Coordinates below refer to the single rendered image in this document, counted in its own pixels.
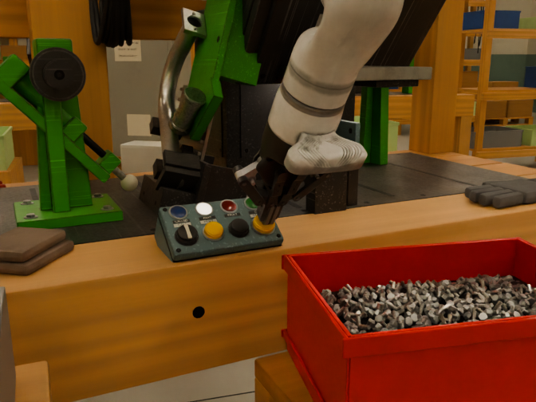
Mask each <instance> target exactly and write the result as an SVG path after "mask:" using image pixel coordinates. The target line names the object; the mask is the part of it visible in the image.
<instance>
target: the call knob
mask: <svg viewBox="0 0 536 402"><path fill-rule="evenodd" d="M176 236H177V239H178V240H179V241H180V242H183V243H193V242H194V241H195V240H196V239H197V237H198V231H197V230H196V229H195V227H193V226H192V225H189V224H184V225H182V226H180V227H179V228H178V230H177V232H176Z"/></svg>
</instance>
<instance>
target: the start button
mask: <svg viewBox="0 0 536 402"><path fill-rule="evenodd" d="M253 226H254V228H255V230H257V231H259V232H261V233H264V234H267V233H270V232H271V231H272V230H273V229H274V226H275V223H274V224H269V225H263V224H262V222H260V220H259V218H258V216H257V215H256V216H255V217H254V221H253Z"/></svg>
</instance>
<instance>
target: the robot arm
mask: <svg viewBox="0 0 536 402"><path fill-rule="evenodd" d="M321 3H322V5H323V6H324V12H323V15H322V19H321V23H320V25H319V26H318V27H313V28H310V29H307V30H306V31H305V32H303V33H302V34H301V35H300V37H299V38H298V39H297V41H296V44H295V46H294V48H293V51H292V53H291V56H290V60H289V63H288V65H287V68H286V72H285V75H284V78H283V80H282V83H281V85H280V87H279V88H278V91H277V93H276V95H275V98H274V102H273V104H272V107H271V110H270V114H269V116H268V119H267V122H266V126H265V129H264V132H263V134H262V143H261V148H260V150H259V151H258V153H257V154H256V155H255V156H254V158H253V163H252V164H250V165H248V166H246V167H245V168H243V167H242V166H241V165H237V166H235V167H234V168H233V170H232V171H233V172H234V176H235V178H236V179H237V181H238V185H239V186H240V187H241V188H242V189H243V191H244V192H245V193H246V194H247V195H248V197H249V198H250V199H251V200H252V202H253V203H254V204H255V205H256V206H258V208H257V210H256V212H257V215H258V218H259V220H260V222H262V224H263V225H269V224H274V221H275V219H277V218H278V217H279V215H280V213H281V211H282V208H283V206H285V205H286V204H287V203H288V201H289V200H291V199H292V200H293V201H295V202H297V201H299V200H300V199H302V198H303V197H304V196H306V195H307V194H309V193H310V192H311V191H312V190H313V189H314V188H316V187H317V186H319V185H320V184H321V183H323V182H324V181H325V180H327V179H328V178H329V177H330V176H331V175H332V172H339V171H352V170H357V169H359V168H361V167H362V165H363V163H364V161H365V159H366V157H367V155H368V154H367V152H366V151H365V149H364V148H363V146H362V145H361V144H359V143H357V142H354V141H351V140H347V139H345V138H343V137H341V136H339V135H338V134H336V130H337V127H338V125H339V123H340V121H341V117H342V114H343V111H344V107H345V103H346V101H347V99H348V97H349V94H350V92H351V90H352V87H353V85H354V82H355V80H356V79H357V74H358V73H359V71H360V70H361V68H362V67H363V66H364V65H365V64H366V63H367V62H368V60H369V59H370V58H371V57H372V55H373V54H374V53H375V52H376V51H377V49H378V48H379V47H380V45H381V44H382V43H383V41H384V40H385V39H386V37H387V36H388V35H389V34H390V33H391V31H392V30H393V28H394V26H395V24H396V23H397V21H398V19H399V17H400V14H401V11H402V9H403V5H404V0H321ZM257 173H258V174H259V175H260V176H261V177H262V188H258V186H257V185H256V184H255V180H256V177H255V176H256V174H257ZM303 181H304V183H305V186H304V187H302V188H301V189H300V190H298V188H299V186H300V184H301V183H302V182H303Z"/></svg>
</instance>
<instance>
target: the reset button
mask: <svg viewBox="0 0 536 402"><path fill-rule="evenodd" d="M204 233H205V235H206V236H207V237H208V238H212V239H217V238H220V237H221V236H222V235H223V227H222V225H221V224H220V223H217V222H209V223H208V224H206V226H205V228H204Z"/></svg>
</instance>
